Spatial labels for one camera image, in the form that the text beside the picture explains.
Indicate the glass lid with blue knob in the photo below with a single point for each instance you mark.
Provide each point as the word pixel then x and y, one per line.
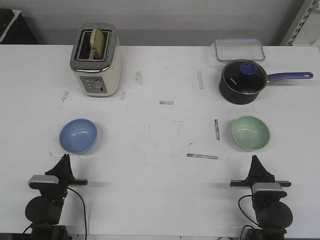
pixel 244 76

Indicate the green bowl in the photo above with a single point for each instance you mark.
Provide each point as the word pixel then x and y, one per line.
pixel 250 133

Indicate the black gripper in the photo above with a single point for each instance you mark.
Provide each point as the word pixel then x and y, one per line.
pixel 58 193
pixel 256 168

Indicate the blue bowl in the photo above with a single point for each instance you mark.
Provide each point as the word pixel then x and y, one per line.
pixel 78 136

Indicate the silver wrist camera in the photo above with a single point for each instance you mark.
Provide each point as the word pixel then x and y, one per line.
pixel 268 190
pixel 40 182

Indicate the cream and chrome toaster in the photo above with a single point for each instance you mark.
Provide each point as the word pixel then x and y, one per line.
pixel 97 77

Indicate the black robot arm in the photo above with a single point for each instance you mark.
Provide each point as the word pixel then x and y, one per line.
pixel 44 211
pixel 272 217

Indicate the white slotted metal rack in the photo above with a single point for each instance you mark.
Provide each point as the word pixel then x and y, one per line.
pixel 304 30

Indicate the slice of toast bread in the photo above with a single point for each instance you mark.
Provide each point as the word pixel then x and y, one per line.
pixel 97 43

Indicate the black box in corner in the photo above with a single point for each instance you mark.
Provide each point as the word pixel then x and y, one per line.
pixel 14 29

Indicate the dark blue saucepan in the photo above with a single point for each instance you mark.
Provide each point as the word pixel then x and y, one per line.
pixel 243 99

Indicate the clear blue-rimmed plastic container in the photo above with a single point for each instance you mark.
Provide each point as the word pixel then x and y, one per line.
pixel 230 49

